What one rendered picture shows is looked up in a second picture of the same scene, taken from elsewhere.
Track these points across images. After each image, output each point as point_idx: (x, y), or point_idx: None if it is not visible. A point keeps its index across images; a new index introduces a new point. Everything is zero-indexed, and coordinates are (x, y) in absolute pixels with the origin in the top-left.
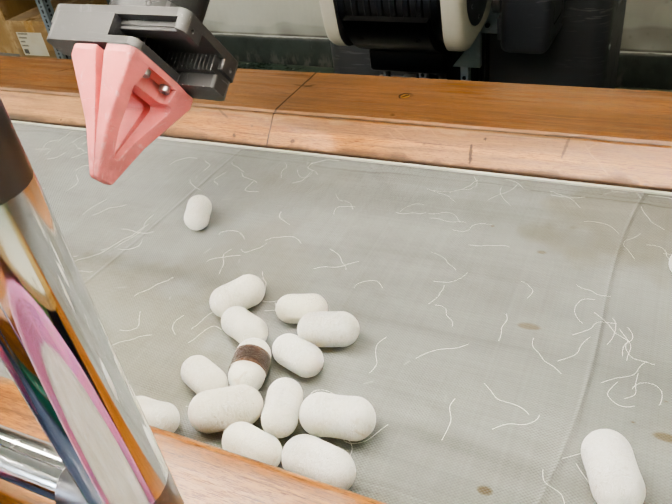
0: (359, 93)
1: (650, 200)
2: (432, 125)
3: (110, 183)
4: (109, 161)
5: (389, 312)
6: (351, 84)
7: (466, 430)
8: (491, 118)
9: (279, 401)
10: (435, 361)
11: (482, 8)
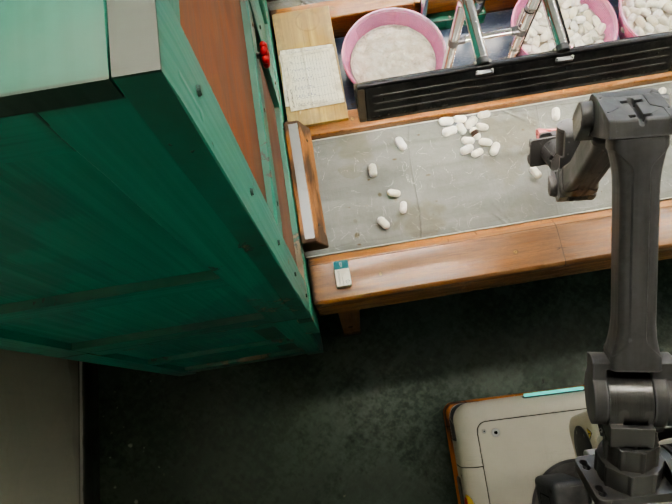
0: (533, 248)
1: (418, 234)
2: (493, 235)
3: (535, 133)
4: (536, 132)
5: (459, 165)
6: (542, 254)
7: (427, 144)
8: (476, 245)
9: (460, 125)
10: (441, 156)
11: (578, 455)
